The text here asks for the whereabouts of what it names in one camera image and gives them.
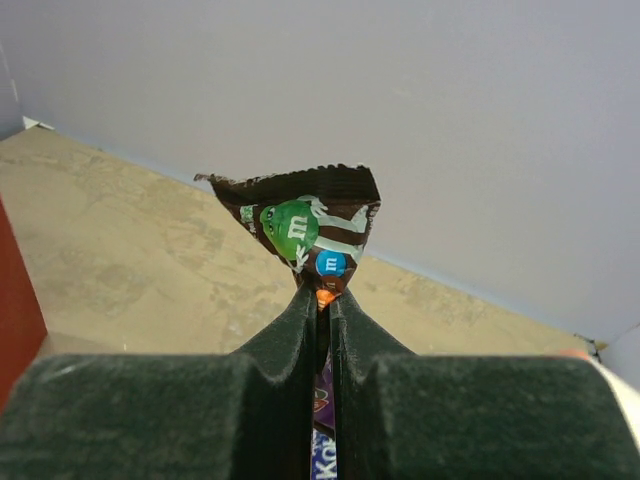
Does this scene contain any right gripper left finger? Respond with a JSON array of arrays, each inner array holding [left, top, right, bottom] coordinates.
[[1, 288, 317, 479]]

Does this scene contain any brown candy packet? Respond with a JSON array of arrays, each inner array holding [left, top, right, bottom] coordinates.
[[194, 164, 381, 311]]

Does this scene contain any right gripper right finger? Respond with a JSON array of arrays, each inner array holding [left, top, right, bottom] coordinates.
[[329, 294, 639, 479]]

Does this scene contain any red cookie snack bag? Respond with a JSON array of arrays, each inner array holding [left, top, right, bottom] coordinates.
[[310, 356, 338, 480]]

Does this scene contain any red paper bag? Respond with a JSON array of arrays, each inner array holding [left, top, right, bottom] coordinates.
[[0, 204, 48, 410]]

